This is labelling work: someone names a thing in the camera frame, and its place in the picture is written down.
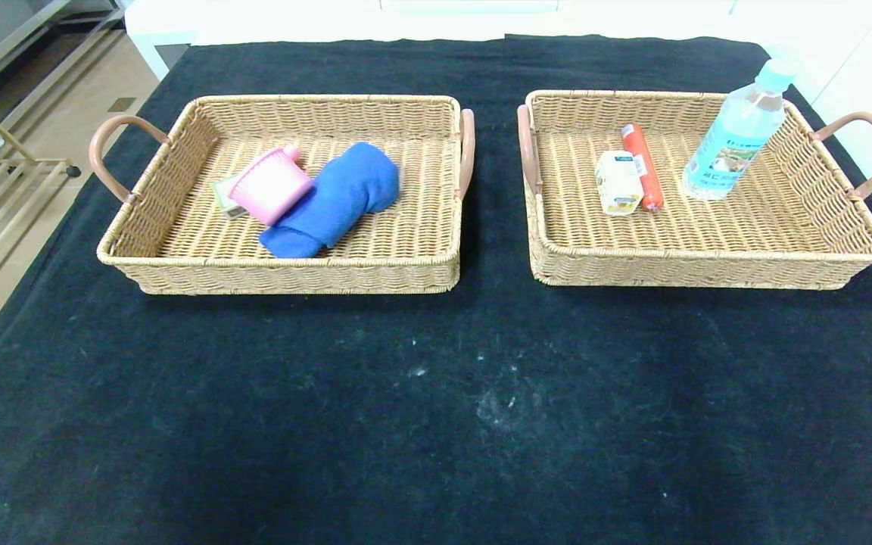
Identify blue towel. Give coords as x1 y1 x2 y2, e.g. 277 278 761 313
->
258 142 400 260

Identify pink cup with handle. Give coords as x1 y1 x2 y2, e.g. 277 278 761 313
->
227 145 315 226

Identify white box with green label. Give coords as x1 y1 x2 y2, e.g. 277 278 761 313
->
595 150 645 217

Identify playing card box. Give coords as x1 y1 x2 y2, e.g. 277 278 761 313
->
212 176 252 221

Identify orange packaged sausage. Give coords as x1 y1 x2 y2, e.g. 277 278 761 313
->
621 123 665 212

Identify clear bottle with blue cap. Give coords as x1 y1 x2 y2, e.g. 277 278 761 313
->
682 59 799 201

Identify black table cloth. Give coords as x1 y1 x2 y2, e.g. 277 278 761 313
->
0 33 872 545

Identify wooden slatted rack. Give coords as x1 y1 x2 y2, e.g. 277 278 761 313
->
0 114 81 315

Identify wicker basket with brown handles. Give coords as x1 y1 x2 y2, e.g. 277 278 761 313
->
89 95 476 295
515 89 872 291

